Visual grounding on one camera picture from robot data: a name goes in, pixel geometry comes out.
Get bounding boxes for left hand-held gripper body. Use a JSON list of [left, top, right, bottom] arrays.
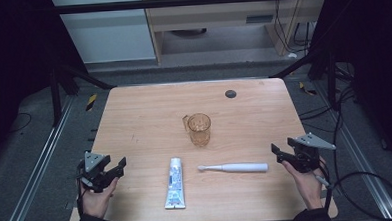
[[77, 148, 118, 195]]

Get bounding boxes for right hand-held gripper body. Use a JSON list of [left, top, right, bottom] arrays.
[[286, 131, 339, 175]]

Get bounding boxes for white electric toothbrush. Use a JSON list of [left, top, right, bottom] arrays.
[[196, 160, 270, 177]]

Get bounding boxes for white blue toothpaste tube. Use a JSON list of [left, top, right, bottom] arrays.
[[162, 156, 187, 211]]

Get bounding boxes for clear amber cup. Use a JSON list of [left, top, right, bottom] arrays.
[[181, 112, 214, 149]]

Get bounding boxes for person's left hand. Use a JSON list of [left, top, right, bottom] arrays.
[[76, 176, 122, 221]]

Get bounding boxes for person's right hand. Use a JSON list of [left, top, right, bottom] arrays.
[[281, 155, 329, 212]]

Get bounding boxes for yellow black tape strip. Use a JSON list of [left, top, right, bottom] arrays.
[[298, 80, 318, 97], [84, 93, 99, 112]]

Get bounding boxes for black metal stand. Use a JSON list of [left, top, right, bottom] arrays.
[[47, 59, 120, 129], [268, 46, 341, 112]]

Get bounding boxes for dark curtain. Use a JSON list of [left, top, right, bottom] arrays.
[[306, 0, 392, 171], [0, 0, 91, 163]]

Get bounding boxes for white cabinet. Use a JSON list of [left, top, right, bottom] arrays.
[[50, 0, 157, 67]]

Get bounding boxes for light wooden desk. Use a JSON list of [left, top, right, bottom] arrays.
[[140, 0, 330, 66]]

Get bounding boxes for left hand-held gripper black cable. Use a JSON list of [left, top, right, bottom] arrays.
[[73, 159, 89, 219]]

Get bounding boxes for black floor cables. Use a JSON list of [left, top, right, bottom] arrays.
[[295, 61, 359, 135]]

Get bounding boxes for aluminium floor rail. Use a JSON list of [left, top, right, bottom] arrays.
[[0, 95, 81, 221], [310, 77, 392, 221]]

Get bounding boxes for thin black floor cable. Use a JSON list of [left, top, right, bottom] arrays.
[[7, 111, 34, 135]]

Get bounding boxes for hanging black desk cables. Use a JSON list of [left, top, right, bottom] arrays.
[[271, 0, 314, 55]]

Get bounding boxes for black horizontal frame bar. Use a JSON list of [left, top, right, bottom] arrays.
[[53, 0, 329, 16]]

